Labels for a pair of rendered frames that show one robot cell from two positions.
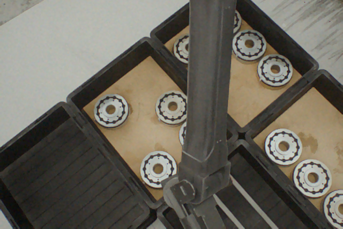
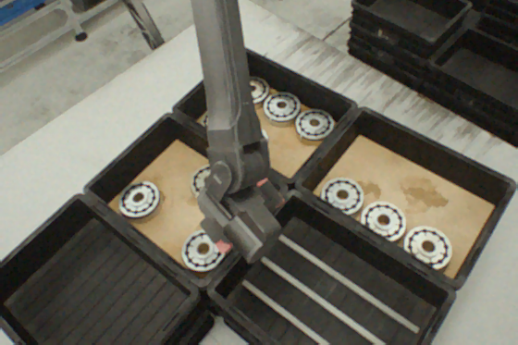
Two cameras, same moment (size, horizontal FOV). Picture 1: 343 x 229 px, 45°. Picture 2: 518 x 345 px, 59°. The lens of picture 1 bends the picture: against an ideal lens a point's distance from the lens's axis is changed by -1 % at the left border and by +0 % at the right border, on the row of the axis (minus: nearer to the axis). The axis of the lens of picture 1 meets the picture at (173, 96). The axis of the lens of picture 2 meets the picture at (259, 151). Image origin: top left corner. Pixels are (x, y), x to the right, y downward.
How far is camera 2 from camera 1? 0.31 m
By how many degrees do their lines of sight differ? 18
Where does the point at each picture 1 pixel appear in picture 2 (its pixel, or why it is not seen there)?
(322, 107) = (375, 152)
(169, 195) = (205, 203)
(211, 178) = (247, 155)
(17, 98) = (28, 225)
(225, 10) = not seen: outside the picture
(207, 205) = (252, 202)
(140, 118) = (175, 203)
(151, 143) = (192, 227)
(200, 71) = (207, 18)
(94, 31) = (114, 139)
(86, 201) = (120, 310)
